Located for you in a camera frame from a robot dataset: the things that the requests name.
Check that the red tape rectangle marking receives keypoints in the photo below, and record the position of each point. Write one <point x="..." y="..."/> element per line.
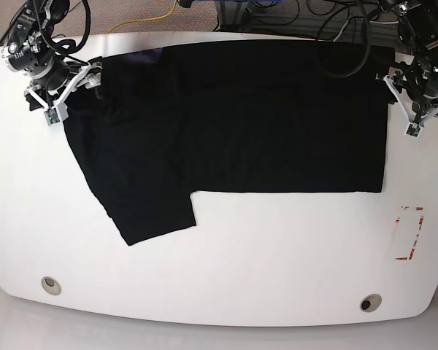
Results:
<point x="406" y="233"/>

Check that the wrist camera board image-left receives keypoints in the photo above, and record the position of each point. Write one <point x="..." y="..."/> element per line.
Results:
<point x="51" y="116"/>

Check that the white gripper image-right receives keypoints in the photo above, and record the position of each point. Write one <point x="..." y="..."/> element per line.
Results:
<point x="416" y="94"/>

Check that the table cable grommet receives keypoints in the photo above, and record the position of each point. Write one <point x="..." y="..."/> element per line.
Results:
<point x="51" y="286"/>
<point x="371" y="303"/>

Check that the black t-shirt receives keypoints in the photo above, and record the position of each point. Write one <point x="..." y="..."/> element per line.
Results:
<point x="252" y="116"/>

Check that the left table cable grommet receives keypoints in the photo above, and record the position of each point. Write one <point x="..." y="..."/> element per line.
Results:
<point x="51" y="286"/>

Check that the right table cable grommet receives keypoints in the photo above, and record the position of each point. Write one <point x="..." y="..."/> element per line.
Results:
<point x="371" y="303"/>

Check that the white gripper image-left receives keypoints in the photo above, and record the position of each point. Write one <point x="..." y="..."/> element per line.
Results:
<point x="51" y="89"/>

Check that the wrist camera board image-right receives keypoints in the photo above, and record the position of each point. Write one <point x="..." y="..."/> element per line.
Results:
<point x="413" y="130"/>

